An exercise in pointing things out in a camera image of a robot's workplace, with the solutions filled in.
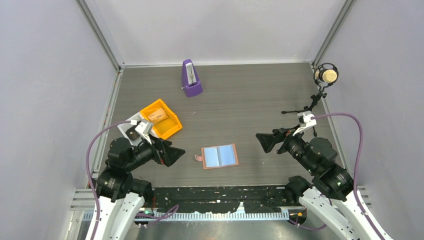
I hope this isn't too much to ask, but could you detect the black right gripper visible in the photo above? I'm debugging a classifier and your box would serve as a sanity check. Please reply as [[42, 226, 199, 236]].
[[254, 123, 317, 173]]

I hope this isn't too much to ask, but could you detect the card in yellow bin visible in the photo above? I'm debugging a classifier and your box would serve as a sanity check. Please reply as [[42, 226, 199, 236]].
[[147, 108, 169, 124]]

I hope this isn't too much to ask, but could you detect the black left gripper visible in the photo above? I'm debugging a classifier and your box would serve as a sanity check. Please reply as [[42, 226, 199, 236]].
[[125, 131, 185, 171]]

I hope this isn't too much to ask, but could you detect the black microphone tripod stand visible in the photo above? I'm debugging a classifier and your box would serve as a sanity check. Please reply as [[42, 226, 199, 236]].
[[281, 87, 327, 137]]

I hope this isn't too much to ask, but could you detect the orange leather card holder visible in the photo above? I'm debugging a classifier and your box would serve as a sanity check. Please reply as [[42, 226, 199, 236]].
[[194, 143, 239, 170]]

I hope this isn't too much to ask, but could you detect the beige foam microphone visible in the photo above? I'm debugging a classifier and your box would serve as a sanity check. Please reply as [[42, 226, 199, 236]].
[[313, 62, 339, 87]]

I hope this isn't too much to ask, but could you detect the purple cable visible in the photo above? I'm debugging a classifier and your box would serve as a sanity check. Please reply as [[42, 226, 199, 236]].
[[85, 119, 180, 240], [288, 112, 387, 240]]

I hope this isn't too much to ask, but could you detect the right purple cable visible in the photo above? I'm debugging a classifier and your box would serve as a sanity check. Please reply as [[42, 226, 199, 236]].
[[288, 112, 387, 240]]

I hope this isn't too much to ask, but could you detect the purple metronome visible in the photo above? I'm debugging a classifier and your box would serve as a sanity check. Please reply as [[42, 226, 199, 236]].
[[181, 59, 203, 98]]

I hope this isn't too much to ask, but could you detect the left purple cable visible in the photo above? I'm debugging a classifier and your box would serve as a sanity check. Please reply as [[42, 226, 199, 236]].
[[85, 119, 180, 240]]

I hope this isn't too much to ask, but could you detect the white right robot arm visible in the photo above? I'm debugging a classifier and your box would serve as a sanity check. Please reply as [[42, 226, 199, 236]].
[[255, 125, 391, 240]]

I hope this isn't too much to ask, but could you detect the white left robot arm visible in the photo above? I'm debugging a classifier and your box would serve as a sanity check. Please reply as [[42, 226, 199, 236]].
[[86, 137, 185, 240]]

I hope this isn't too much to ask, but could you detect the yellow plastic bin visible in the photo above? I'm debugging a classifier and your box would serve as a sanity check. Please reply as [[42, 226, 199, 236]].
[[139, 99, 183, 140]]

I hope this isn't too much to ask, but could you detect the black card in white bin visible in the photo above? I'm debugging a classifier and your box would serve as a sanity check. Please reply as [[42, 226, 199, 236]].
[[125, 125, 141, 141]]

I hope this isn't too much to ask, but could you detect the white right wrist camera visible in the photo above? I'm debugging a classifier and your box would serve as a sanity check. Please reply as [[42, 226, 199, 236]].
[[293, 111, 317, 136]]

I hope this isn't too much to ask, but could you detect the white plastic bin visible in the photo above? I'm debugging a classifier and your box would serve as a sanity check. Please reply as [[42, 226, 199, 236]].
[[118, 112, 153, 146]]

